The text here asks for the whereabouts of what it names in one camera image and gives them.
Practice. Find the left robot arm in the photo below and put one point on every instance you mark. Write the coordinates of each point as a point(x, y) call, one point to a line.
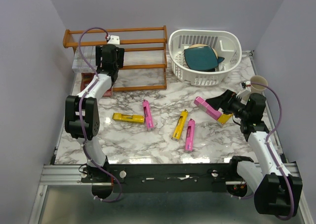
point(81, 111)

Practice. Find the white plastic basket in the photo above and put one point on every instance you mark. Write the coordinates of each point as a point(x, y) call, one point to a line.
point(225, 45)

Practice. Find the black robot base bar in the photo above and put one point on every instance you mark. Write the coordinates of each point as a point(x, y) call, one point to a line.
point(115, 180)

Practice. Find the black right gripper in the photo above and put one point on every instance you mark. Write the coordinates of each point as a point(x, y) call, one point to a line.
point(224, 101)

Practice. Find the yellow toothpaste box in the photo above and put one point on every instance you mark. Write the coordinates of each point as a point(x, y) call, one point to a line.
point(223, 119)
point(180, 125)
point(138, 119)

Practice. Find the orange wooden three-tier shelf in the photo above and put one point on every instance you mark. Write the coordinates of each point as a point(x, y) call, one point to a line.
point(136, 57)

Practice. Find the teal square plate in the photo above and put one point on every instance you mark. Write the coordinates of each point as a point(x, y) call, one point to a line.
point(201, 58)

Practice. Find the silver toothpaste box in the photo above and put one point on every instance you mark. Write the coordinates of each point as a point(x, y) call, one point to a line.
point(90, 56)
point(77, 62)
point(98, 58)

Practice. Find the large pink toothpaste box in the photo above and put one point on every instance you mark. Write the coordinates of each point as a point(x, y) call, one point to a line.
point(204, 106)

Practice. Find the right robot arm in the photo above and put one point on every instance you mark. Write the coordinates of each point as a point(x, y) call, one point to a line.
point(276, 191)

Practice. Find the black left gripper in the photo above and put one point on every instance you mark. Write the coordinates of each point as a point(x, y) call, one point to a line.
point(120, 52)

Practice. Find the red 3D toothpaste box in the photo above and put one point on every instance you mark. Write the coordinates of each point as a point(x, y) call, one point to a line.
point(86, 78)
point(108, 93)

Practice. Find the beige ceramic mug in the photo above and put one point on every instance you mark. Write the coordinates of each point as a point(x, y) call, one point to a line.
point(258, 84)

